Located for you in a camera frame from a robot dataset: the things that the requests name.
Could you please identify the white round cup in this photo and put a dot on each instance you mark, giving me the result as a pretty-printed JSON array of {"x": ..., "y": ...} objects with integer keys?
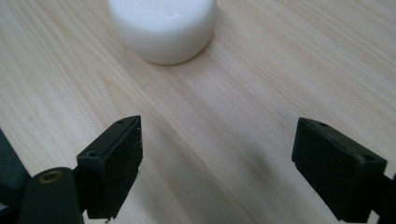
[{"x": 163, "y": 29}]

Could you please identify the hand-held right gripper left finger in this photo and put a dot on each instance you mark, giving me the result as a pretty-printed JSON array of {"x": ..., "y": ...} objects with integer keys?
[{"x": 109, "y": 174}]

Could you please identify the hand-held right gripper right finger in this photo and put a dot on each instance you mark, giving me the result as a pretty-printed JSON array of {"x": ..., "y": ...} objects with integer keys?
[{"x": 336, "y": 174}]

